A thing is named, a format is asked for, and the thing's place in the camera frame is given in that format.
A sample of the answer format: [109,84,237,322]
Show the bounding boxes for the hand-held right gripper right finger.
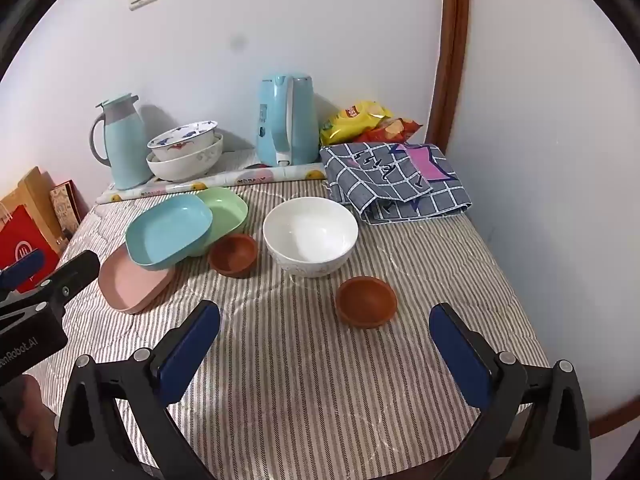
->
[429,302,593,480]

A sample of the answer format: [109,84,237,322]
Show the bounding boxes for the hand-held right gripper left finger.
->
[55,300,223,480]

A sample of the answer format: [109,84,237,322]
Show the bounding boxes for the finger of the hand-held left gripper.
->
[0,249,46,293]
[0,251,101,321]

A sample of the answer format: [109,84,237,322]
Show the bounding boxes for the pink plate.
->
[97,245,177,316]

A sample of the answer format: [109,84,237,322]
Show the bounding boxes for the small brown bowl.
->
[335,276,398,330]
[207,233,259,278]

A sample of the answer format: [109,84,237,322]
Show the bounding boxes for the blue plate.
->
[125,194,214,267]

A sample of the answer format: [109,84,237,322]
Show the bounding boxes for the green plate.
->
[192,186,249,243]

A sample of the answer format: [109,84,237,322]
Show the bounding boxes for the person's left hand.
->
[7,375,57,472]

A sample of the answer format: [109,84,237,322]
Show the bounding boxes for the red paper bag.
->
[0,204,62,293]

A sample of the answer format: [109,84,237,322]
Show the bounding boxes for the brown patterned box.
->
[49,179,82,235]

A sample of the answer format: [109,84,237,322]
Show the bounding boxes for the striped tablecloth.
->
[30,180,551,480]

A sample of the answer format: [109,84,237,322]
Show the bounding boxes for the light blue thermos jug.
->
[89,93,153,191]

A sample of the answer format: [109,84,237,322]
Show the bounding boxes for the white floral bowl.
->
[146,132,224,182]

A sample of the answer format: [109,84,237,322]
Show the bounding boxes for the large white bowl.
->
[262,197,359,279]

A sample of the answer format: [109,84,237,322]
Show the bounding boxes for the blue red patterned bowl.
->
[146,120,219,162]

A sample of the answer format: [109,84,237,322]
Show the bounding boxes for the rolled printed table mat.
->
[95,150,328,206]

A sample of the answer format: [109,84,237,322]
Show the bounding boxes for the grey checked folded cloth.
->
[320,142,473,226]

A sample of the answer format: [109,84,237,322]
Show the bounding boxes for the red chip bag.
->
[352,117,423,145]

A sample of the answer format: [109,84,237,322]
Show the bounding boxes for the light blue electric kettle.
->
[255,74,321,168]

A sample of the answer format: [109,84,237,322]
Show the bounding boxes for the yellow chip bag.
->
[320,101,393,147]

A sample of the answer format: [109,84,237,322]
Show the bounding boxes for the wooden door frame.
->
[427,0,471,153]

